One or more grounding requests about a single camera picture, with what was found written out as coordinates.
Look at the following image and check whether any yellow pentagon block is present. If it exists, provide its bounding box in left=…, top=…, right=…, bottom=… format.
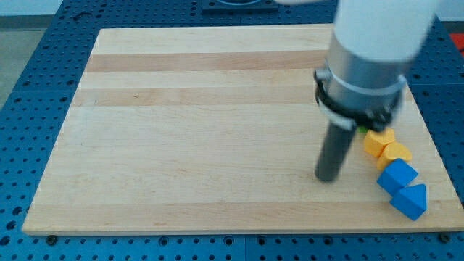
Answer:
left=363, top=128, right=396, bottom=157

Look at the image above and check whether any wooden board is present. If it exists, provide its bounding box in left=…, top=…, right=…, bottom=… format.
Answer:
left=22, top=24, right=463, bottom=236

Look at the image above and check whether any blue triangle block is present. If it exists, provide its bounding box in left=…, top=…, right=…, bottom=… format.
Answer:
left=390, top=184, right=428, bottom=221

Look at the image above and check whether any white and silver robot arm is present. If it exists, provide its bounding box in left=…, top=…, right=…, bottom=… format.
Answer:
left=314, top=0, right=440, bottom=182

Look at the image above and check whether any yellow heart block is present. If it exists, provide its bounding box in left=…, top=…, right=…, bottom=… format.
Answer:
left=376, top=141, right=413, bottom=170

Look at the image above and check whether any blue cube block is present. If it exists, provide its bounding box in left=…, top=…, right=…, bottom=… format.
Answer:
left=377, top=159, right=418, bottom=196

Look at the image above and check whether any green block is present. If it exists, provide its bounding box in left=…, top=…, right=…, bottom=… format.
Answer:
left=358, top=126, right=368, bottom=133

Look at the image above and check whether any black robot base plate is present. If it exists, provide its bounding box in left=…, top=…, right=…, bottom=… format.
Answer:
left=199, top=0, right=279, bottom=13

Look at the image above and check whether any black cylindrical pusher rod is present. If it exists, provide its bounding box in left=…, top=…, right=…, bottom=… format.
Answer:
left=315, top=123, right=356, bottom=182

